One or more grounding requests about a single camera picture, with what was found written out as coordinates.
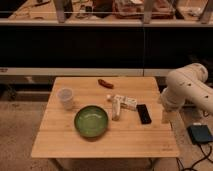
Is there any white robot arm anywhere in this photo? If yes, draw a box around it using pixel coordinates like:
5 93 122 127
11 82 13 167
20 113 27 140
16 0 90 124
160 63 213 116

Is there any red sausage toy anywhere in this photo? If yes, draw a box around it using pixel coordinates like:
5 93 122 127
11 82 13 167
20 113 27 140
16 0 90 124
98 79 114 89

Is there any green bowl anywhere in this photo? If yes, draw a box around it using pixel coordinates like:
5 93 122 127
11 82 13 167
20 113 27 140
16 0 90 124
74 105 109 138

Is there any clear plastic cup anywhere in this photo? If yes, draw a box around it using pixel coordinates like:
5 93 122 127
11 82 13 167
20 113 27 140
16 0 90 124
57 88 74 110

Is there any black phone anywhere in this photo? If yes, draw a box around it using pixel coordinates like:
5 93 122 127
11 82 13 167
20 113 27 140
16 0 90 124
137 104 152 124

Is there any wooden folding table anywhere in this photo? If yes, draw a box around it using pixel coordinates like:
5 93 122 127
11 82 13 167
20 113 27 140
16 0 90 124
31 77 179 159

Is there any black cable on floor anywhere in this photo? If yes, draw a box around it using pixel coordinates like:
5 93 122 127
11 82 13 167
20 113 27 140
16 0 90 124
175 143 213 171

